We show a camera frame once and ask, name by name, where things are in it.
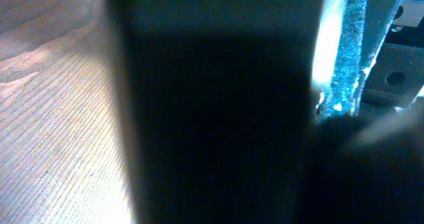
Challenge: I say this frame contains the Galaxy S25 Ultra smartphone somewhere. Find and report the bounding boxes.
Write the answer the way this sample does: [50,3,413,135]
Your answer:
[106,0,324,223]

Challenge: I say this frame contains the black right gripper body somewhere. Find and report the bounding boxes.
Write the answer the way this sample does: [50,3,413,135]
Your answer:
[360,0,423,107]

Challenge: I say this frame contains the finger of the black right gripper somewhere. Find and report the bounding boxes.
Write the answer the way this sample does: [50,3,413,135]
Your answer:
[319,0,401,118]

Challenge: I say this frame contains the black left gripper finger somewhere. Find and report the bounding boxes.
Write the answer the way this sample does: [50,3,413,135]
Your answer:
[294,108,423,223]

